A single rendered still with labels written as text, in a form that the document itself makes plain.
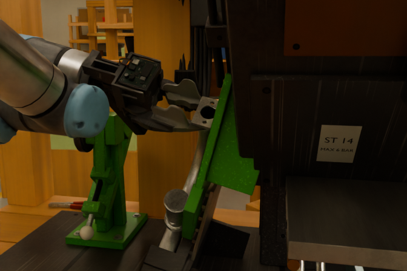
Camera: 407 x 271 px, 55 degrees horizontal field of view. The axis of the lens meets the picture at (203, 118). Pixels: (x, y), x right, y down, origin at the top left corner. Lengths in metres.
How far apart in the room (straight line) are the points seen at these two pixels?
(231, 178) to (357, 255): 0.23
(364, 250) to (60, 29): 11.49
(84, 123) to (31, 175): 0.63
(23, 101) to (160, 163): 0.52
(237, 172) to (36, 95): 0.28
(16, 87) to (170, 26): 0.50
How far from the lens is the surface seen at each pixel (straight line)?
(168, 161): 0.97
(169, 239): 0.66
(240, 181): 0.56
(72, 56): 0.67
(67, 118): 0.54
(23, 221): 1.10
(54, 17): 11.82
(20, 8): 1.10
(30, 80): 0.50
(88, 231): 0.82
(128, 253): 0.84
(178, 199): 0.58
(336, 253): 0.39
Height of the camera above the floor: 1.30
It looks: 10 degrees down
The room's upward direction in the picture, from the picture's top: straight up
